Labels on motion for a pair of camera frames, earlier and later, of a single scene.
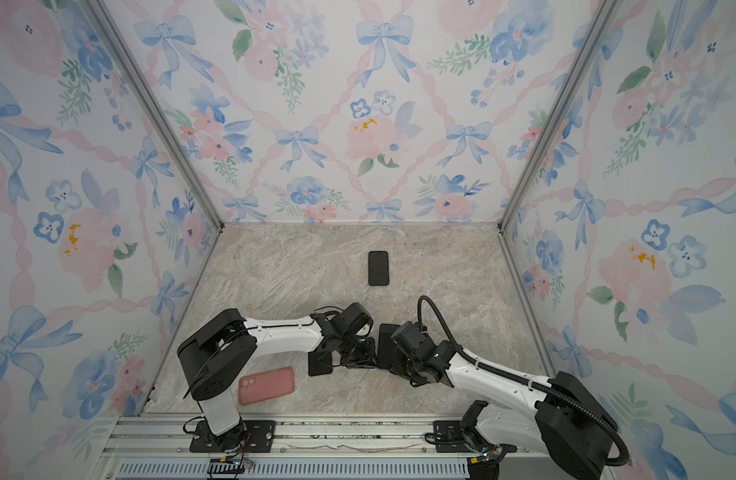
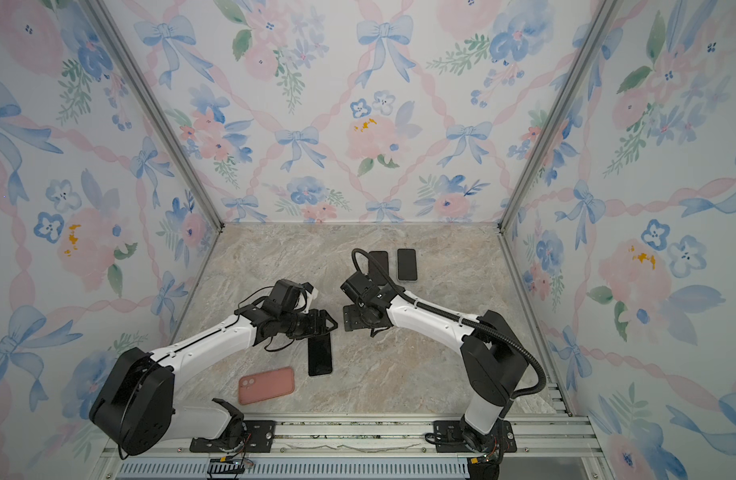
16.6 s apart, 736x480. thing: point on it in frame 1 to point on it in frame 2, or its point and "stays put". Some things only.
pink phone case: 266,385 stays put
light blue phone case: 386,345 to 407,264
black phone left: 319,362 stays put
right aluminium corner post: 597,30 stays put
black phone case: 378,268 stays put
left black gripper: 369,360 to 318,323
